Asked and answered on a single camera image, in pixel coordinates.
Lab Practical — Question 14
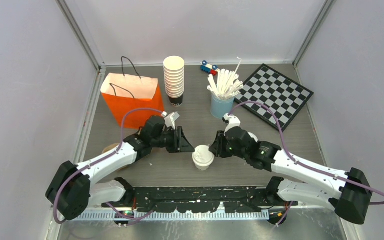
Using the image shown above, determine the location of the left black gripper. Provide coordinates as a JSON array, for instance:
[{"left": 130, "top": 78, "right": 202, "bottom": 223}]
[{"left": 151, "top": 126, "right": 195, "bottom": 154}]

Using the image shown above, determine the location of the white plastic cup lid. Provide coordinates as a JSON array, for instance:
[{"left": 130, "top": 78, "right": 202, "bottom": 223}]
[{"left": 192, "top": 145, "right": 215, "bottom": 165}]

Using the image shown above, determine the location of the white paper coffee cup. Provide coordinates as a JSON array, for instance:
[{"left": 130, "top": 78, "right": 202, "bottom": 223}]
[{"left": 195, "top": 163, "right": 212, "bottom": 171}]

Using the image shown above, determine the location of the stack of paper cups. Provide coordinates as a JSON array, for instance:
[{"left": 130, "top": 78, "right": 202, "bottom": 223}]
[{"left": 163, "top": 56, "right": 185, "bottom": 107}]

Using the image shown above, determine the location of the stack of white lids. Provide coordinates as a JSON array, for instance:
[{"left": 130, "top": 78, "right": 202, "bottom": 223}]
[{"left": 248, "top": 132, "right": 259, "bottom": 142}]

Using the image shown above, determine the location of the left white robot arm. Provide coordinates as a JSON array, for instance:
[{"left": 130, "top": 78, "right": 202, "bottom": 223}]
[{"left": 45, "top": 112, "right": 195, "bottom": 221}]

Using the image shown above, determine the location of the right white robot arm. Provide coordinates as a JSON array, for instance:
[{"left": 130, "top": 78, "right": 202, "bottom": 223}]
[{"left": 209, "top": 127, "right": 373, "bottom": 225}]

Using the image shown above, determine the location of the blue straw holder cup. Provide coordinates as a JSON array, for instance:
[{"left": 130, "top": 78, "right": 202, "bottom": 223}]
[{"left": 210, "top": 94, "right": 234, "bottom": 119}]

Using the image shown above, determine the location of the bundle of white straws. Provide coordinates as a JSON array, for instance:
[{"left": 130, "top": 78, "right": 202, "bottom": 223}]
[{"left": 207, "top": 57, "right": 244, "bottom": 101}]

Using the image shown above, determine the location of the brown cardboard cup carrier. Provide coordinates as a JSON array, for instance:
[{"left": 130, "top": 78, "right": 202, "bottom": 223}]
[{"left": 102, "top": 143, "right": 119, "bottom": 154}]

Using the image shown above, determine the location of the orange paper bag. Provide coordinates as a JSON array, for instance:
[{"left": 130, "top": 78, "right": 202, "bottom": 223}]
[{"left": 100, "top": 68, "right": 165, "bottom": 129}]

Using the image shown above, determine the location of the red blue toy car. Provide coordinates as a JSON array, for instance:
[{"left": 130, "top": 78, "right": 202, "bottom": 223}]
[{"left": 200, "top": 60, "right": 220, "bottom": 76}]

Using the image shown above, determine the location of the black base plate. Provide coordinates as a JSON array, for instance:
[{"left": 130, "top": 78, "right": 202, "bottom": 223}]
[{"left": 110, "top": 186, "right": 287, "bottom": 214}]

